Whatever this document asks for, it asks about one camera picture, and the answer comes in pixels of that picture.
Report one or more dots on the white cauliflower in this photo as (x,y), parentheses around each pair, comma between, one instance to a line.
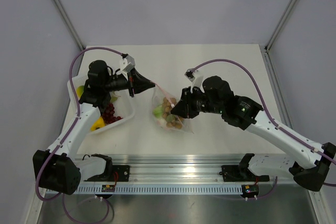
(162,122)

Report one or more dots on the white plastic food tray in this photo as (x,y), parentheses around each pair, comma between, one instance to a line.
(124,105)

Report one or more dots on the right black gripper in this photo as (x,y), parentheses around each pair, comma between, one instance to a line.
(185,108)

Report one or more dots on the white slotted cable duct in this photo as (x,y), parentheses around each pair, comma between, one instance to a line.
(163,189)

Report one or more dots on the right aluminium frame post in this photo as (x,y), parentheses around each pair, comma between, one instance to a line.
(281,24)

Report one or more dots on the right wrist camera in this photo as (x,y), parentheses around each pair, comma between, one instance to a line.
(195,77)

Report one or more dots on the yellow lemon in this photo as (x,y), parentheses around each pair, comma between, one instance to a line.
(79,91)

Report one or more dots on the green lettuce head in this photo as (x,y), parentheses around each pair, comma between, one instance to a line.
(163,111)

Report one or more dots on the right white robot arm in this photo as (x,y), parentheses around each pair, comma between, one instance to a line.
(306,161)

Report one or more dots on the red grape bunch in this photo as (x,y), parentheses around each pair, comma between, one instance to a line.
(109,116)

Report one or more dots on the aluminium frame post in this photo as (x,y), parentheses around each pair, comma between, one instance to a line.
(64,16)
(281,24)

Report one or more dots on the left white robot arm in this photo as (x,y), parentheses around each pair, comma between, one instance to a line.
(55,168)

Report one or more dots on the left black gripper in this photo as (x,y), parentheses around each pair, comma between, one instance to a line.
(140,83)

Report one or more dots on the left aluminium frame post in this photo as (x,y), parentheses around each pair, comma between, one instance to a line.
(64,16)

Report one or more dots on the clear zip top bag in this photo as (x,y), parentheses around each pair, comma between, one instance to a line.
(158,94)

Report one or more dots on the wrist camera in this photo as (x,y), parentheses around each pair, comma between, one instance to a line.
(126,64)
(195,77)

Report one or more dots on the yellow bell pepper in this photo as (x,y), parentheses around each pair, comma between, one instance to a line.
(98,124)

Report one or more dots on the brown longan bunch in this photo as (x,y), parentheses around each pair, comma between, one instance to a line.
(178,123)

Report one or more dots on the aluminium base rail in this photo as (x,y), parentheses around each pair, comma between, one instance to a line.
(175,169)

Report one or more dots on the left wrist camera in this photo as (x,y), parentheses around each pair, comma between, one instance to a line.
(126,64)

